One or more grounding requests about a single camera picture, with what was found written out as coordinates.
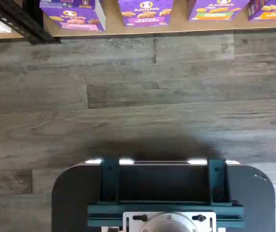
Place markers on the purple Annie's box pink patch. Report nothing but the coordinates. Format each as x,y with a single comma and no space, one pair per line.
75,19

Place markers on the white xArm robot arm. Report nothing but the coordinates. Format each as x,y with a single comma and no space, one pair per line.
169,224

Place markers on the wooden shelf board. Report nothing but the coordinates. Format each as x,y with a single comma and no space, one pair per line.
2,36
176,30

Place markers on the purple Annie's box green patch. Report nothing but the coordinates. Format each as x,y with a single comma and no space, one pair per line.
213,9

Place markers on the black metal shelf rack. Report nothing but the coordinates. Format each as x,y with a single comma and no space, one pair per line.
24,26

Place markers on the purple Annie's box yellow patch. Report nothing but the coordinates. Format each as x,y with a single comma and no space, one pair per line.
273,9

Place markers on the teal aluminium base frame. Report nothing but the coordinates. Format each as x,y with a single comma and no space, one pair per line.
109,183

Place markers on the dark rounded base plate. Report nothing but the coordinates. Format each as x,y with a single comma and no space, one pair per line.
75,193

